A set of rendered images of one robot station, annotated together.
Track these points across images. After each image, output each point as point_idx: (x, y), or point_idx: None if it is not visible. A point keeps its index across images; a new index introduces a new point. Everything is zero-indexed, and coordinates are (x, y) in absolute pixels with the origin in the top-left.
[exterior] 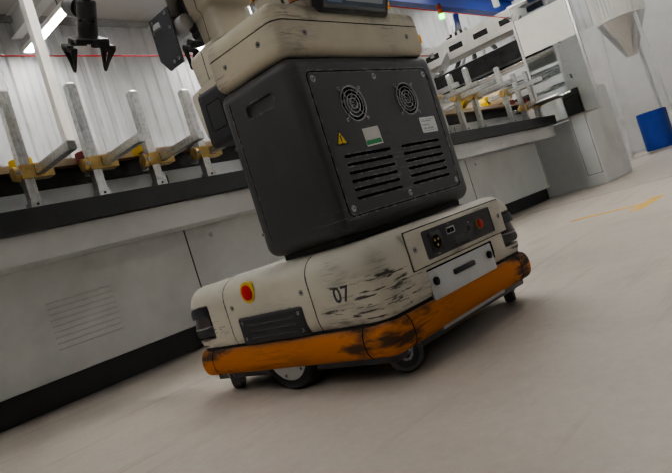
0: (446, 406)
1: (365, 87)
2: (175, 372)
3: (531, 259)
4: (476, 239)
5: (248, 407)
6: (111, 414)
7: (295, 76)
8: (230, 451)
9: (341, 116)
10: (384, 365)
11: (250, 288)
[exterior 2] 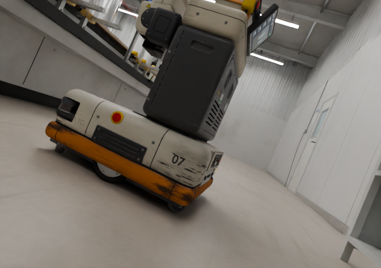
0: (218, 258)
1: (231, 77)
2: None
3: None
4: (215, 166)
5: (74, 175)
6: None
7: (231, 52)
8: (84, 213)
9: (224, 82)
10: (153, 196)
11: (121, 117)
